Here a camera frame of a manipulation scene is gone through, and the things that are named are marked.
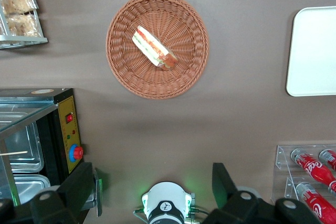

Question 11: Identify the cream plastic tray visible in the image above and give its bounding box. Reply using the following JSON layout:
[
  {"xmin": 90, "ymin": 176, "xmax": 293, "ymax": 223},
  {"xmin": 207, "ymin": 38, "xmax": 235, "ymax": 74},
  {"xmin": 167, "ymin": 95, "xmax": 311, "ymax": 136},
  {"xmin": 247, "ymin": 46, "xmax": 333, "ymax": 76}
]
[{"xmin": 286, "ymin": 6, "xmax": 336, "ymax": 97}]

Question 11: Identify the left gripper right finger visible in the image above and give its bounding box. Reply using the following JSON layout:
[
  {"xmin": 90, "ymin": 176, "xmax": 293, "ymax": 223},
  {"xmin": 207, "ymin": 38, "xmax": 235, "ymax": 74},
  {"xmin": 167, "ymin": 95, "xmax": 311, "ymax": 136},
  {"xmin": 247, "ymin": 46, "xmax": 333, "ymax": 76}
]
[{"xmin": 202, "ymin": 162, "xmax": 323, "ymax": 224}]

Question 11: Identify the black glass food warmer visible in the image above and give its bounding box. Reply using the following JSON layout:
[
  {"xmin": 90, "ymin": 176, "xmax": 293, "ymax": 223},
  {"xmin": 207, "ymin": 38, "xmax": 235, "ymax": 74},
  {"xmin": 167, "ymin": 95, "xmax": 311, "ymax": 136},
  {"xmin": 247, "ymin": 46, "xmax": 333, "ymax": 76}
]
[{"xmin": 0, "ymin": 88, "xmax": 103, "ymax": 224}]

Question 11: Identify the brown round wicker basket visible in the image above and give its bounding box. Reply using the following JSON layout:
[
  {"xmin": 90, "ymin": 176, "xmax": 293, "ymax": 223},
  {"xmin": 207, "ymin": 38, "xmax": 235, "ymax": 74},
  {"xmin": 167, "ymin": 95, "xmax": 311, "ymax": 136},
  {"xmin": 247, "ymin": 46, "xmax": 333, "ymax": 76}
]
[{"xmin": 106, "ymin": 0, "xmax": 210, "ymax": 100}]

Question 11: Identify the black cable bundle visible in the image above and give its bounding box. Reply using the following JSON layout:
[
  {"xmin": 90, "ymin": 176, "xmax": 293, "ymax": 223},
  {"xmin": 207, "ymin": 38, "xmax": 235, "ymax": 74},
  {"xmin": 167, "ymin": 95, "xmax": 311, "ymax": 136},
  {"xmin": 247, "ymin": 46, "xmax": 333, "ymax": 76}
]
[{"xmin": 190, "ymin": 207, "xmax": 211, "ymax": 217}]

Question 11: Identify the triangle sandwich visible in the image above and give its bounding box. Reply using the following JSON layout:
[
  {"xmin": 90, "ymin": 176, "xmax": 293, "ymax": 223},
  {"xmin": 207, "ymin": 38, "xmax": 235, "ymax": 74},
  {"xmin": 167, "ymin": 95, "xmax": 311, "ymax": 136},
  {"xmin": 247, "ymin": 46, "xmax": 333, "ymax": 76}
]
[{"xmin": 131, "ymin": 25, "xmax": 179, "ymax": 71}]

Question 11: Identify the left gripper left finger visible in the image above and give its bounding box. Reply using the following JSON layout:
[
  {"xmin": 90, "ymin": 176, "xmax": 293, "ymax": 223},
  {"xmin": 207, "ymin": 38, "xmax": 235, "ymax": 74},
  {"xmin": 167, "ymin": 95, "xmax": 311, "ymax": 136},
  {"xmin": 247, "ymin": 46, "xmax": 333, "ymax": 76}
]
[{"xmin": 0, "ymin": 162, "xmax": 95, "ymax": 224}]

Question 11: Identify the clear acrylic bottle rack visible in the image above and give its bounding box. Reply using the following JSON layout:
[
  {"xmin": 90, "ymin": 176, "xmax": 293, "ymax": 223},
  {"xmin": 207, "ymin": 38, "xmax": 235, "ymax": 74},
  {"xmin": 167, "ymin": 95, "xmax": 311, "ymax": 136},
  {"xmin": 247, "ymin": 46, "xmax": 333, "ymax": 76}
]
[{"xmin": 271, "ymin": 144, "xmax": 336, "ymax": 224}]

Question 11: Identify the red cola bottle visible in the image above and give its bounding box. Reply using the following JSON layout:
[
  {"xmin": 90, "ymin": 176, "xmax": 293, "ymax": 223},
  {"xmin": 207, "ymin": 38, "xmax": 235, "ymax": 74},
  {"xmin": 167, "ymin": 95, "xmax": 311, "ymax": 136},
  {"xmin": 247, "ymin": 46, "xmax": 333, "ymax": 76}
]
[
  {"xmin": 318, "ymin": 149, "xmax": 336, "ymax": 172},
  {"xmin": 290, "ymin": 148, "xmax": 336, "ymax": 193},
  {"xmin": 295, "ymin": 182, "xmax": 336, "ymax": 224}
]

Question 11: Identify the steel warmer pan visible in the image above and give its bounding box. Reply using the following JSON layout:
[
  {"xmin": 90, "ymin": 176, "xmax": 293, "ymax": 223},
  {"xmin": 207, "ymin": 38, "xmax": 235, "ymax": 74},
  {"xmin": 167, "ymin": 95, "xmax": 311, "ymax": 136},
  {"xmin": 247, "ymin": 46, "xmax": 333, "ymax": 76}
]
[
  {"xmin": 4, "ymin": 121, "xmax": 45, "ymax": 174},
  {"xmin": 0, "ymin": 174, "xmax": 51, "ymax": 206}
]

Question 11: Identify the grey wire display rack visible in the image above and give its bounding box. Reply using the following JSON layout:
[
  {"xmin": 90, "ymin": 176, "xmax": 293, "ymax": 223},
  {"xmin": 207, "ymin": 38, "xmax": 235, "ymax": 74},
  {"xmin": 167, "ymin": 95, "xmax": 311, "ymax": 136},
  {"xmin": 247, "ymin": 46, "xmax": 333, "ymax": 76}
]
[{"xmin": 0, "ymin": 0, "xmax": 49, "ymax": 50}]

